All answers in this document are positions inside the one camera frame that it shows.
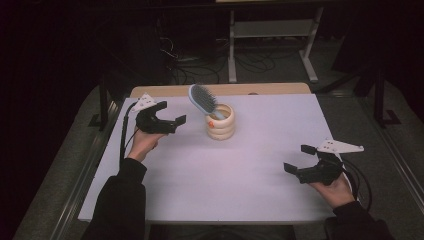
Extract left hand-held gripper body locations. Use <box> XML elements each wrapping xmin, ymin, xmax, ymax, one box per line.
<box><xmin>129</xmin><ymin>93</ymin><xmax>178</xmax><ymax>135</ymax></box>

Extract light blue hairbrush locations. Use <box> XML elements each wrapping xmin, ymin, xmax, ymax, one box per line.
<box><xmin>188</xmin><ymin>83</ymin><xmax>228</xmax><ymax>121</ymax></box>

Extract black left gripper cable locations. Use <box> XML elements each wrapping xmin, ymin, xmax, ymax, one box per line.
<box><xmin>118</xmin><ymin>104</ymin><xmax>140</xmax><ymax>168</ymax></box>

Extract wooden table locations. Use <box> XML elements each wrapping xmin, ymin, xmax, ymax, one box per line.
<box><xmin>129</xmin><ymin>82</ymin><xmax>313</xmax><ymax>99</ymax></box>

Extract black floor cables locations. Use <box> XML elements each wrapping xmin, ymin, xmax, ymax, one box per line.
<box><xmin>156</xmin><ymin>19</ymin><xmax>278</xmax><ymax>85</ymax></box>

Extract cream ribbed holder cup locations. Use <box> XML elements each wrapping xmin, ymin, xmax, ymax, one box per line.
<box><xmin>204</xmin><ymin>103</ymin><xmax>236</xmax><ymax>141</ymax></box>

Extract white table mat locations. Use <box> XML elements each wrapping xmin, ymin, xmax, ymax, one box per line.
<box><xmin>77</xmin><ymin>93</ymin><xmax>364</xmax><ymax>224</ymax></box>

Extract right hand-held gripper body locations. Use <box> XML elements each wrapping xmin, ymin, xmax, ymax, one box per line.
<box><xmin>295</xmin><ymin>139</ymin><xmax>365</xmax><ymax>187</ymax></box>

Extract grey metal stand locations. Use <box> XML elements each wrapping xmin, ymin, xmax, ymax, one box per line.
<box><xmin>227</xmin><ymin>6</ymin><xmax>325</xmax><ymax>84</ymax></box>

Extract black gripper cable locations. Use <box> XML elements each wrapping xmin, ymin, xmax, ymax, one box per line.
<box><xmin>118</xmin><ymin>104</ymin><xmax>140</xmax><ymax>168</ymax></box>
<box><xmin>340</xmin><ymin>158</ymin><xmax>373</xmax><ymax>213</ymax></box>

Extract person's left hand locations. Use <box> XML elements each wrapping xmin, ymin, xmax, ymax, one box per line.
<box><xmin>126</xmin><ymin>127</ymin><xmax>166</xmax><ymax>164</ymax></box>

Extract black stand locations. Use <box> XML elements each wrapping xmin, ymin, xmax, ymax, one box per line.
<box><xmin>88</xmin><ymin>77</ymin><xmax>115</xmax><ymax>132</ymax></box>
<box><xmin>372</xmin><ymin>64</ymin><xmax>403</xmax><ymax>130</ymax></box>

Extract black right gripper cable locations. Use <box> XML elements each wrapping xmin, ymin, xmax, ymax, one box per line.
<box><xmin>340</xmin><ymin>158</ymin><xmax>373</xmax><ymax>213</ymax></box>

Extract person's right hand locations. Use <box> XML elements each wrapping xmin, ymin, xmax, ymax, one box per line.
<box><xmin>306</xmin><ymin>174</ymin><xmax>356</xmax><ymax>210</ymax></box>

